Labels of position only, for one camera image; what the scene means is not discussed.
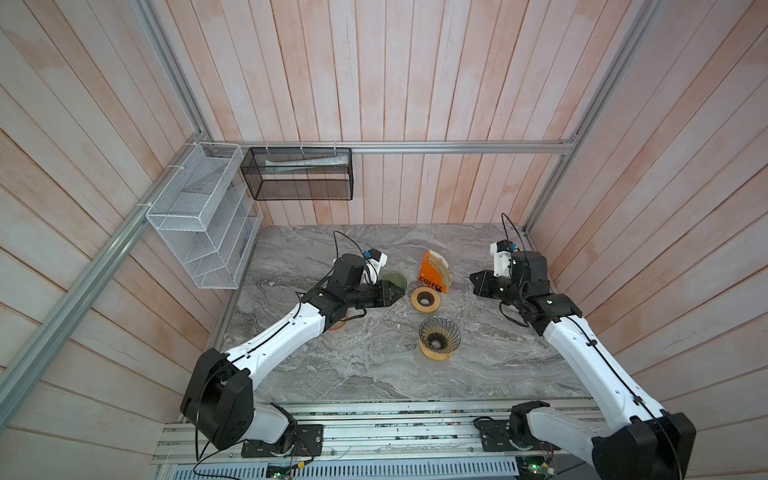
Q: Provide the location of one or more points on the orange coffee filter box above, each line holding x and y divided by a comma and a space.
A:
428, 276

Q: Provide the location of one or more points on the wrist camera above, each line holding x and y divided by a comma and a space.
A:
374, 261
502, 252

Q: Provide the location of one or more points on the clear glass dripper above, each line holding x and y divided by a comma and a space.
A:
440, 333

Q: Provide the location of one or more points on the green glass dripper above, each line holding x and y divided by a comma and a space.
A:
396, 278

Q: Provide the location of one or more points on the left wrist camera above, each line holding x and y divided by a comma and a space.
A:
374, 261

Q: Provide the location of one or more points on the white wire mesh shelf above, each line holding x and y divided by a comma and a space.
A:
206, 218

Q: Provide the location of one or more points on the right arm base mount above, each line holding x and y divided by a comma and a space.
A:
513, 433

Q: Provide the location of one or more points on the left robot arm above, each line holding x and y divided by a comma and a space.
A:
219, 399

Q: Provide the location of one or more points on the perforated cable duct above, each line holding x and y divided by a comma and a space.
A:
423, 468

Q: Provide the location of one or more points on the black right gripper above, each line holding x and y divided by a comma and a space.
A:
480, 287

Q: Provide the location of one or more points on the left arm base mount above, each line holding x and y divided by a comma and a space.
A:
274, 432

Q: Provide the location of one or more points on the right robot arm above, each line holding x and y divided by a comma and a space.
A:
641, 439

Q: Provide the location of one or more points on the paper in black basket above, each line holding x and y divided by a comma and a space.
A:
317, 165

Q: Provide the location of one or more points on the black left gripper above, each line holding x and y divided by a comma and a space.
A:
384, 299

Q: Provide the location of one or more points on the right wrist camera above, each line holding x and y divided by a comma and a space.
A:
502, 252

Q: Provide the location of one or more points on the wooden ring dripper stand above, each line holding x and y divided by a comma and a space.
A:
435, 355

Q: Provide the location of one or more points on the brown paper filter stack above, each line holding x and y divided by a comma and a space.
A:
441, 266

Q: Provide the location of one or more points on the aluminium rail base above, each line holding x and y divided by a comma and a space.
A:
407, 429

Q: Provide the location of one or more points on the black wire mesh basket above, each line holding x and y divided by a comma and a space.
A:
299, 186

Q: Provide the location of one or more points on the orange glass pitcher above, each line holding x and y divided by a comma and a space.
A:
337, 325

